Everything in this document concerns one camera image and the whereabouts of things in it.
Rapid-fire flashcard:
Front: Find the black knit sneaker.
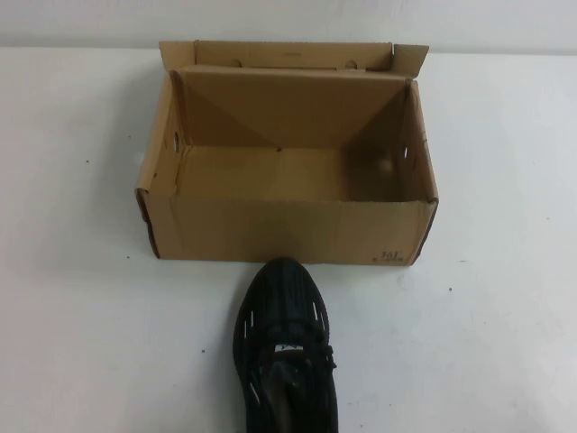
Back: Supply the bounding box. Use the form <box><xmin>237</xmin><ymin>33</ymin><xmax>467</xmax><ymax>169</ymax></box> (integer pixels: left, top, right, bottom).
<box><xmin>233</xmin><ymin>256</ymin><xmax>340</xmax><ymax>433</ymax></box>

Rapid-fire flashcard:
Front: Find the brown cardboard shoe box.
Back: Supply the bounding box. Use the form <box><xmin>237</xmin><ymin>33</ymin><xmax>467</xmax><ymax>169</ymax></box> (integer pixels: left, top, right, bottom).
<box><xmin>133</xmin><ymin>39</ymin><xmax>440</xmax><ymax>268</ymax></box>

